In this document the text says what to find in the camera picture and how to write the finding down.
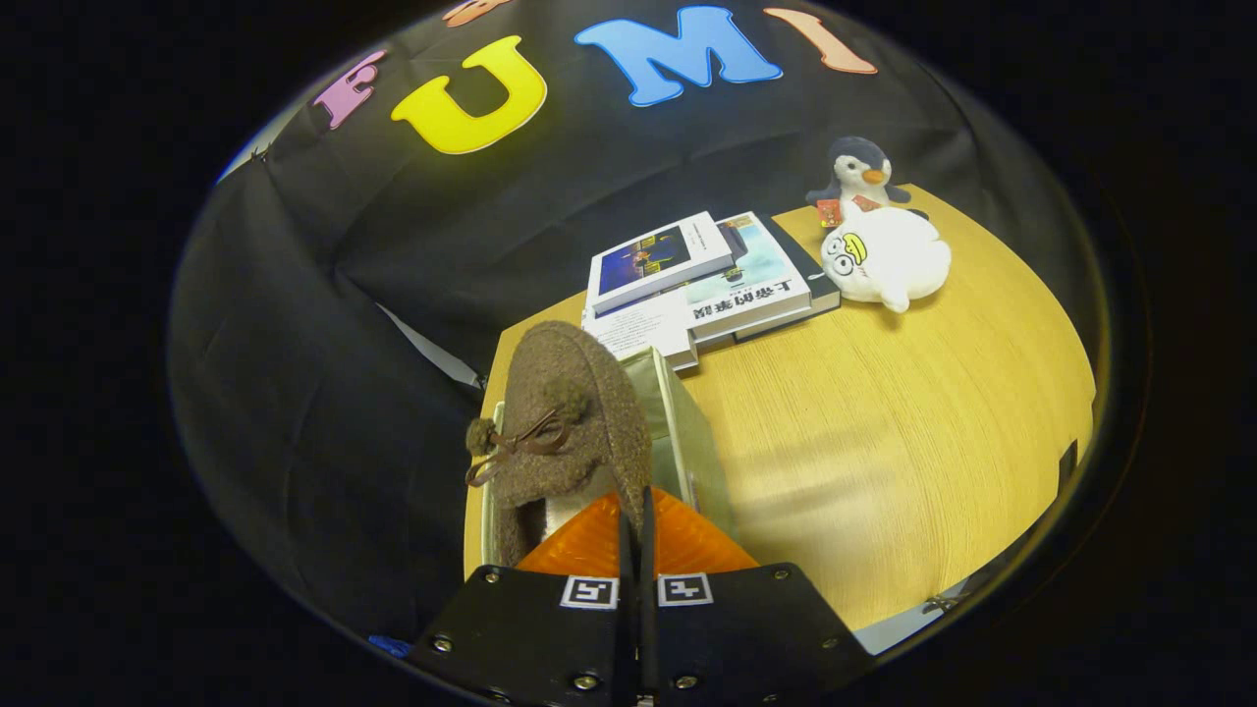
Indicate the white book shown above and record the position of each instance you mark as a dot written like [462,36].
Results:
[638,334]

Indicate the small book blue picture cover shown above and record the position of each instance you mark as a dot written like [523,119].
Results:
[653,260]

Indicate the large book pale blue cover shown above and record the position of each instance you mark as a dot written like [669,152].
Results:
[756,285]

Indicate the penguin plush toy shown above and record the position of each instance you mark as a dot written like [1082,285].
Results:
[859,172]

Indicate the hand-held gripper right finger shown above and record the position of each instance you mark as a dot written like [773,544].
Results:
[746,638]

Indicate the white plush toy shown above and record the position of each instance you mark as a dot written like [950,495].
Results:
[894,260]

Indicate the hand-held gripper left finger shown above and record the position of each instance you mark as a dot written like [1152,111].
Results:
[530,638]

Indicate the green fabric storage box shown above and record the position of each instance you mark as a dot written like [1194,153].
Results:
[687,442]

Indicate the dark grey book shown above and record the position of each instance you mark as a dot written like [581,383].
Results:
[820,290]

